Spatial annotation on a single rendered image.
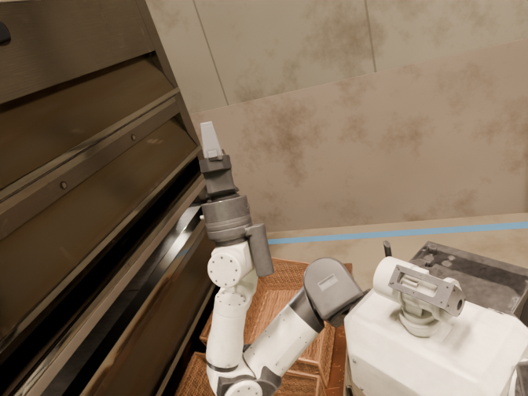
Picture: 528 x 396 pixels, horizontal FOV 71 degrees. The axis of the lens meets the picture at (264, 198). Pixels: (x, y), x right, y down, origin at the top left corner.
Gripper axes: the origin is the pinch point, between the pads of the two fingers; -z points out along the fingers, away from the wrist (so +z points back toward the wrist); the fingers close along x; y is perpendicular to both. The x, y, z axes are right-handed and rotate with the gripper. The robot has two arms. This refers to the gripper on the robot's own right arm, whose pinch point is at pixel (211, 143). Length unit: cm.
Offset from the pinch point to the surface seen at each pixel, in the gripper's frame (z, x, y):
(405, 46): -59, -175, -137
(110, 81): -34, -59, 31
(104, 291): 27.5, -21.3, 33.8
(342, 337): 84, -85, -35
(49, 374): 38, -5, 41
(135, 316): 44, -50, 37
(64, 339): 33, -10, 39
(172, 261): 33, -72, 26
